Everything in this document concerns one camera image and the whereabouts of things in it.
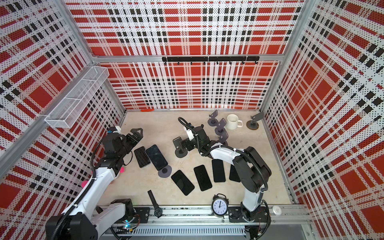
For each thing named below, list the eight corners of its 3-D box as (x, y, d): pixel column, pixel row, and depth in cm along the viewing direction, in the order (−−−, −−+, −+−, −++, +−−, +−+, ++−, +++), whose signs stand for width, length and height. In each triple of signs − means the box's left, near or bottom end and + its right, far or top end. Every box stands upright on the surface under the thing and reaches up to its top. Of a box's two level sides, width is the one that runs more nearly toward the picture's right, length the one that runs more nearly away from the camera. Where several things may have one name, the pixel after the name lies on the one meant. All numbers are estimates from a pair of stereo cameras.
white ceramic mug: (226, 132, 109) (227, 125, 103) (221, 123, 115) (222, 116, 108) (241, 128, 112) (243, 120, 105) (235, 119, 117) (237, 112, 111)
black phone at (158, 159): (160, 175, 89) (154, 163, 77) (152, 162, 94) (145, 150, 82) (169, 168, 92) (164, 156, 79) (161, 157, 97) (155, 143, 85)
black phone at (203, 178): (201, 192, 83) (201, 190, 81) (193, 169, 92) (193, 167, 90) (212, 187, 85) (212, 186, 83) (203, 165, 93) (203, 164, 91)
